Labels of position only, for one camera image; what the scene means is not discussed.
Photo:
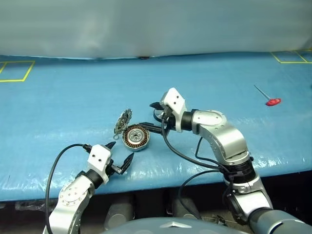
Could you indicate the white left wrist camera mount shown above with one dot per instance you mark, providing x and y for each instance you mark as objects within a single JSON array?
[{"x": 98, "y": 156}]

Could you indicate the grey robot torso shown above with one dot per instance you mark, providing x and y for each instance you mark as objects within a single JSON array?
[{"x": 170, "y": 227}]

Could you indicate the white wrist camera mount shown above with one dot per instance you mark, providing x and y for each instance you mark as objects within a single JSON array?
[
  {"x": 174, "y": 100},
  {"x": 98, "y": 156}
]

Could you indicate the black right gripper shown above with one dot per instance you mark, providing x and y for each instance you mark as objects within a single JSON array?
[{"x": 170, "y": 120}]

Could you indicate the round grey motor lid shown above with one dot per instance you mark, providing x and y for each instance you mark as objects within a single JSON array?
[{"x": 123, "y": 120}]

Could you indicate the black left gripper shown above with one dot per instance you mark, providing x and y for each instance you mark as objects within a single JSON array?
[{"x": 111, "y": 168}]

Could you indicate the grey motor housing copper windings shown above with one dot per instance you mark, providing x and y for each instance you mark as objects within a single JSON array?
[{"x": 135, "y": 136}]

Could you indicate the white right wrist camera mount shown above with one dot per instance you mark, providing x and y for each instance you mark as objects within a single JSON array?
[{"x": 174, "y": 100}]

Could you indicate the blue plastic table cover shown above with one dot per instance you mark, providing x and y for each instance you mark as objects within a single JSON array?
[{"x": 73, "y": 109}]

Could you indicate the dark rounded cylinder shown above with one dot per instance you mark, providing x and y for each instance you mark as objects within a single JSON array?
[
  {"x": 185, "y": 207},
  {"x": 119, "y": 212}
]

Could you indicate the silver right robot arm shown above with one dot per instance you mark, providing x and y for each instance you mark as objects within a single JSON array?
[{"x": 219, "y": 136}]

